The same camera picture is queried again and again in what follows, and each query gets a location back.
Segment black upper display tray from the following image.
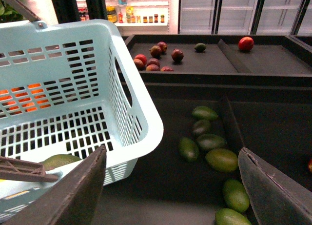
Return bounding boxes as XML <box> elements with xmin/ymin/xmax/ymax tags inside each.
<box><xmin>125</xmin><ymin>35</ymin><xmax>312</xmax><ymax>87</ymax></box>

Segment red round fruit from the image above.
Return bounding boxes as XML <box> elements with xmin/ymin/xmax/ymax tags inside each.
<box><xmin>238</xmin><ymin>37</ymin><xmax>254</xmax><ymax>52</ymax></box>

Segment green potted plant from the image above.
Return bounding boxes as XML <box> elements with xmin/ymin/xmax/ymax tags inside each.
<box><xmin>0</xmin><ymin>0</ymin><xmax>24</xmax><ymax>23</ymax></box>

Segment red green mango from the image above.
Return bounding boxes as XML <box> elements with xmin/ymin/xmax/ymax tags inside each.
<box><xmin>160</xmin><ymin>66</ymin><xmax>174</xmax><ymax>72</ymax></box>
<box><xmin>171</xmin><ymin>49</ymin><xmax>184</xmax><ymax>62</ymax></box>
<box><xmin>149</xmin><ymin>45</ymin><xmax>162</xmax><ymax>59</ymax></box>
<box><xmin>146</xmin><ymin>58</ymin><xmax>160</xmax><ymax>67</ymax></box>
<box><xmin>134</xmin><ymin>54</ymin><xmax>147</xmax><ymax>65</ymax></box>
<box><xmin>157</xmin><ymin>41</ymin><xmax>168</xmax><ymax>53</ymax></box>
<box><xmin>146</xmin><ymin>64</ymin><xmax>160</xmax><ymax>71</ymax></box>
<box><xmin>133</xmin><ymin>59</ymin><xmax>145</xmax><ymax>71</ymax></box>

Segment yellow labelled bottles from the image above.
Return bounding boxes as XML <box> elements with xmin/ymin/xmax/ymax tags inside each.
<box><xmin>106</xmin><ymin>6</ymin><xmax>118</xmax><ymax>23</ymax></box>

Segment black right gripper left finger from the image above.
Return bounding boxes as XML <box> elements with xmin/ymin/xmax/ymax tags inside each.
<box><xmin>5</xmin><ymin>145</ymin><xmax>107</xmax><ymax>225</ymax></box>

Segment light blue plastic basket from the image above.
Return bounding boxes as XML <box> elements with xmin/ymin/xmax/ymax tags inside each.
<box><xmin>0</xmin><ymin>19</ymin><xmax>164</xmax><ymax>223</ymax></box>

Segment red fruit at right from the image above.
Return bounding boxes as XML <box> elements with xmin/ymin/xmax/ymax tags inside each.
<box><xmin>308</xmin><ymin>159</ymin><xmax>312</xmax><ymax>173</ymax></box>

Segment green avocado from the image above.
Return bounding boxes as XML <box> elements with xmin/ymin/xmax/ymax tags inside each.
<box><xmin>178</xmin><ymin>137</ymin><xmax>199</xmax><ymax>162</ymax></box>
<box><xmin>215</xmin><ymin>208</ymin><xmax>252</xmax><ymax>225</ymax></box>
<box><xmin>192</xmin><ymin>120</ymin><xmax>211</xmax><ymax>137</ymax></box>
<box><xmin>191</xmin><ymin>106</ymin><xmax>218</xmax><ymax>121</ymax></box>
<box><xmin>41</xmin><ymin>154</ymin><xmax>82</xmax><ymax>171</ymax></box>
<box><xmin>195</xmin><ymin>133</ymin><xmax>227</xmax><ymax>151</ymax></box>
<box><xmin>205</xmin><ymin>148</ymin><xmax>238</xmax><ymax>172</ymax></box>
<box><xmin>222</xmin><ymin>179</ymin><xmax>250</xmax><ymax>213</ymax></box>

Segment brown basket handle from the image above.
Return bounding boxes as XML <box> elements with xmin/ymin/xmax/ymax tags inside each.
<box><xmin>0</xmin><ymin>0</ymin><xmax>59</xmax><ymax>183</ymax></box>

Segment orange tangerine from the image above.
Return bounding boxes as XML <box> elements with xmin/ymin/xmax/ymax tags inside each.
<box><xmin>0</xmin><ymin>83</ymin><xmax>52</xmax><ymax>115</ymax></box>

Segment dark sauce bottles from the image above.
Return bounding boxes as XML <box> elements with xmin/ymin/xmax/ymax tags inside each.
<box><xmin>78</xmin><ymin>7</ymin><xmax>90</xmax><ymax>21</ymax></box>

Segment dark green fruit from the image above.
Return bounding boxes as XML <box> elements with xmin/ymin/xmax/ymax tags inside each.
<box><xmin>194</xmin><ymin>43</ymin><xmax>207</xmax><ymax>53</ymax></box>

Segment white grocery shelf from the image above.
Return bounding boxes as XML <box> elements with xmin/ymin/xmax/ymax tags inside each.
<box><xmin>75</xmin><ymin>0</ymin><xmax>180</xmax><ymax>35</ymax></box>

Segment glass door coolers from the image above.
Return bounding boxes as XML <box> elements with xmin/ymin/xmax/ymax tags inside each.
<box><xmin>178</xmin><ymin>0</ymin><xmax>312</xmax><ymax>36</ymax></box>

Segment black avocado display tray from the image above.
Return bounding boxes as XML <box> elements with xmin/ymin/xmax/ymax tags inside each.
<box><xmin>93</xmin><ymin>84</ymin><xmax>312</xmax><ymax>225</ymax></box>

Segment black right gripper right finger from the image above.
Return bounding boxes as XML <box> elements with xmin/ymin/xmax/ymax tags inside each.
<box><xmin>238</xmin><ymin>147</ymin><xmax>312</xmax><ymax>225</ymax></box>

